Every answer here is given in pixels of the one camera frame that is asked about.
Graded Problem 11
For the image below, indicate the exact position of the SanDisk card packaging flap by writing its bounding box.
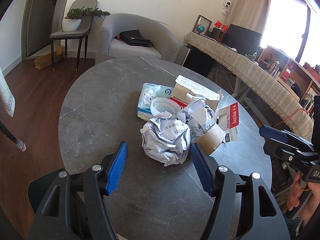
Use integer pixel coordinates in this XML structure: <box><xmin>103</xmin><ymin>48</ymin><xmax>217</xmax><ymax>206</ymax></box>
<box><xmin>218</xmin><ymin>102</ymin><xmax>239</xmax><ymax>142</ymax></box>

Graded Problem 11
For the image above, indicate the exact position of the large white paper ball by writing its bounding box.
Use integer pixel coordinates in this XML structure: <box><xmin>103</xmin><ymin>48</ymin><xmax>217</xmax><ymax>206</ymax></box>
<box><xmin>140</xmin><ymin>111</ymin><xmax>191</xmax><ymax>166</ymax></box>

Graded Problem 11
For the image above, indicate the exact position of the red white SanDisk cardboard box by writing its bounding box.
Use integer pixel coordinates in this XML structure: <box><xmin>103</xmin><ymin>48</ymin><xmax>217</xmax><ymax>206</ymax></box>
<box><xmin>170</xmin><ymin>75</ymin><xmax>226</xmax><ymax>155</ymax></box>

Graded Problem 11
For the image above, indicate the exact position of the black trash bin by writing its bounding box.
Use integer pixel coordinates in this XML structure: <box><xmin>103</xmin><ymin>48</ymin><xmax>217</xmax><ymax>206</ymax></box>
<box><xmin>26</xmin><ymin>167</ymin><xmax>86</xmax><ymax>215</ymax></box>

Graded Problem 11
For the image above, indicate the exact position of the person's right hand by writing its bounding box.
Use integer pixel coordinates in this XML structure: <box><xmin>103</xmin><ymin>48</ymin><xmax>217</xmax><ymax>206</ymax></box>
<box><xmin>286</xmin><ymin>171</ymin><xmax>320</xmax><ymax>228</ymax></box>

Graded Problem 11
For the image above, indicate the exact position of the black table leg with sock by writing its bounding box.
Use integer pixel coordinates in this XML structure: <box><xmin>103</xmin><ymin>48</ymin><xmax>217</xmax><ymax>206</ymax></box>
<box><xmin>0</xmin><ymin>121</ymin><xmax>27</xmax><ymax>152</ymax></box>

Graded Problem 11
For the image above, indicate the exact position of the black computer monitor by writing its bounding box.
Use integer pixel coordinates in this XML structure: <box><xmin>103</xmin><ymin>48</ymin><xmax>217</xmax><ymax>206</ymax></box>
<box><xmin>222</xmin><ymin>24</ymin><xmax>262</xmax><ymax>55</ymax></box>

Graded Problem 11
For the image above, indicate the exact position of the patterned white tablecloth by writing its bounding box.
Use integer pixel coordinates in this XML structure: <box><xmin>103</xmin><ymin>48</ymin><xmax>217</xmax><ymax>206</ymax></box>
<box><xmin>0</xmin><ymin>71</ymin><xmax>15</xmax><ymax>117</ymax></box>

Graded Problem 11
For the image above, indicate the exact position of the white plastic round lid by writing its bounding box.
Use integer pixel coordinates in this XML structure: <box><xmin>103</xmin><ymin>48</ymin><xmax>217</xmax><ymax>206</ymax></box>
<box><xmin>150</xmin><ymin>98</ymin><xmax>181</xmax><ymax>116</ymax></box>

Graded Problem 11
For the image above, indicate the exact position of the white wet wipes pack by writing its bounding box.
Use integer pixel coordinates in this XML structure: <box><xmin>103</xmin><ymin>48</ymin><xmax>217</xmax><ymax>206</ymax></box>
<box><xmin>137</xmin><ymin>83</ymin><xmax>173</xmax><ymax>121</ymax></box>

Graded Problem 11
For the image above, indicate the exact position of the beige curtain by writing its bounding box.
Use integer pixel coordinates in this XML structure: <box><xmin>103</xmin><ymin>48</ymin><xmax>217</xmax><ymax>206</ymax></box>
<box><xmin>226</xmin><ymin>0</ymin><xmax>271</xmax><ymax>34</ymax></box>

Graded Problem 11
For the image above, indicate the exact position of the brown cardboard box on floor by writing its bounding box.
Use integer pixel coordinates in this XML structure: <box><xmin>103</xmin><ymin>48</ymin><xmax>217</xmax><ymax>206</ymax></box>
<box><xmin>34</xmin><ymin>45</ymin><xmax>63</xmax><ymax>70</ymax></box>

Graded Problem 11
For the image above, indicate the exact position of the small blue globe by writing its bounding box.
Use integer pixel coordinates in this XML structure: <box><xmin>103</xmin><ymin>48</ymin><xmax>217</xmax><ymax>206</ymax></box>
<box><xmin>196</xmin><ymin>24</ymin><xmax>205</xmax><ymax>35</ymax></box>

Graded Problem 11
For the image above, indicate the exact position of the grey upholstered armchair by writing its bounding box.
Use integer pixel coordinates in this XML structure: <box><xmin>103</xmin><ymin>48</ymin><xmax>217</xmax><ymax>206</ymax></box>
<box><xmin>95</xmin><ymin>13</ymin><xmax>180</xmax><ymax>64</ymax></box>

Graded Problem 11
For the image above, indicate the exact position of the grey door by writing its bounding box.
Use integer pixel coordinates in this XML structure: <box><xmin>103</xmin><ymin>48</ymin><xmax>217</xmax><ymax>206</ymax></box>
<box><xmin>21</xmin><ymin>0</ymin><xmax>57</xmax><ymax>59</ymax></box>

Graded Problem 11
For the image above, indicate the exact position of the black handbag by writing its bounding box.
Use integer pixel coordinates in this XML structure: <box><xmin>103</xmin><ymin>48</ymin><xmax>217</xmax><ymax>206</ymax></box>
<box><xmin>119</xmin><ymin>29</ymin><xmax>153</xmax><ymax>47</ymax></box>

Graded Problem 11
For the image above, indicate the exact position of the bonsai plant in white pot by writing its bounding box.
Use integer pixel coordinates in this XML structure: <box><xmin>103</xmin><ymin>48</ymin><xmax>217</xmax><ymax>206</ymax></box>
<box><xmin>62</xmin><ymin>7</ymin><xmax>110</xmax><ymax>32</ymax></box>

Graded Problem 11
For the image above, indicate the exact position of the grey chair with black legs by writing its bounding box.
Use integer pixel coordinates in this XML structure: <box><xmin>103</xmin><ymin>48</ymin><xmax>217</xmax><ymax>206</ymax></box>
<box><xmin>49</xmin><ymin>0</ymin><xmax>98</xmax><ymax>74</ymax></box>

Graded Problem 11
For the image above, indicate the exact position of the wooden picture frame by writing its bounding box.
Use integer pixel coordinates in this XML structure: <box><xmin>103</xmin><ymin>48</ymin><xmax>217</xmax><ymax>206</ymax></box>
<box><xmin>192</xmin><ymin>15</ymin><xmax>212</xmax><ymax>36</ymax></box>

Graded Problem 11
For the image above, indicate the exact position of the white security camera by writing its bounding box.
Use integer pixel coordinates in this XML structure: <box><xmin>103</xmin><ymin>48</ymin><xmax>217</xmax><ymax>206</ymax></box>
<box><xmin>224</xmin><ymin>1</ymin><xmax>231</xmax><ymax>8</ymax></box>

